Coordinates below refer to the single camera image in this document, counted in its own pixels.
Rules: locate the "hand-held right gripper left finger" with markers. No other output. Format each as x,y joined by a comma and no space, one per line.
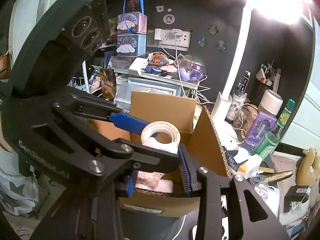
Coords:
131,182

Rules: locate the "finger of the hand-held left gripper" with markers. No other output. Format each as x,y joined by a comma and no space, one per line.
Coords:
150,157
127,124

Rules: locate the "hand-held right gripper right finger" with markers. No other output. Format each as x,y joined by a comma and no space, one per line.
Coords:
186,177

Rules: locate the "clear pouch with pink item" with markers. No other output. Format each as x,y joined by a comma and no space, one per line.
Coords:
146,178

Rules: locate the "white tape roll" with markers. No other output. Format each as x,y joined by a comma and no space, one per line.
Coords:
150,130

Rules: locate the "brown cardboard box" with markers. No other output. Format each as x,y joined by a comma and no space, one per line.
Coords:
210,150

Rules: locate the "small white drawer unit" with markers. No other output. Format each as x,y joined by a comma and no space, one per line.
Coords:
122,90

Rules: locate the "printed anime card stand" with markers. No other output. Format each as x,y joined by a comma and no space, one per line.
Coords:
108,83

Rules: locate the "white charger block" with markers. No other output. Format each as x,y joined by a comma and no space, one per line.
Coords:
137,66

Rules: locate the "flat printed box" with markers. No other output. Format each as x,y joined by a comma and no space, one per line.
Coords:
122,63

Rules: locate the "white goose plush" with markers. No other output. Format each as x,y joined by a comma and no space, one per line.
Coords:
247,160

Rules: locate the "person's star-print clothing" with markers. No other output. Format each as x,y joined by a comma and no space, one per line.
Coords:
17,185

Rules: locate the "white desk riser shelf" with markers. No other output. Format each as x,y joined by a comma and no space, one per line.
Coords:
175,78

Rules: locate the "blue character box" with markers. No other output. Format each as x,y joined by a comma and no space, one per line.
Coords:
130,45

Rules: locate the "purple capsule ball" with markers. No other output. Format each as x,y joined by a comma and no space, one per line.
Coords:
196,70

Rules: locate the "clear printed pen jar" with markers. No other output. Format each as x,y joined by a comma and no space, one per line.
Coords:
236,105

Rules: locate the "purple figure box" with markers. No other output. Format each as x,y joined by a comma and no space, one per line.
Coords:
260,128

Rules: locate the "brown wooden brush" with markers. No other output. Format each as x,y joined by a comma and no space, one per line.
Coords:
277,176

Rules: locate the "green glass bottle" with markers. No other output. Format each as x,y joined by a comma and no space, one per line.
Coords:
271,137

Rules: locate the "pink character box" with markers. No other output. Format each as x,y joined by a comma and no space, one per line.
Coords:
131,23

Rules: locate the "white cylinder container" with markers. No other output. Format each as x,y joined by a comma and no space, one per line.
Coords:
271,102

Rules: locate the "black pen holder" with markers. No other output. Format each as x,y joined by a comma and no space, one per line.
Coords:
265,87

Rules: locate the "beige plush toy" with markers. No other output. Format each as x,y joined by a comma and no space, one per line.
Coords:
308,167

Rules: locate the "white desk lamp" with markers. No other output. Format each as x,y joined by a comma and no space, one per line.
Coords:
237,55

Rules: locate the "light blue picture frame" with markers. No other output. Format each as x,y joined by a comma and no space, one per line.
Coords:
155,83

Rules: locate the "white wall socket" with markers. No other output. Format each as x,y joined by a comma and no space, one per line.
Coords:
186,38

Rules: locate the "round wall sticker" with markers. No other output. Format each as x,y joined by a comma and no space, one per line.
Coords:
169,18

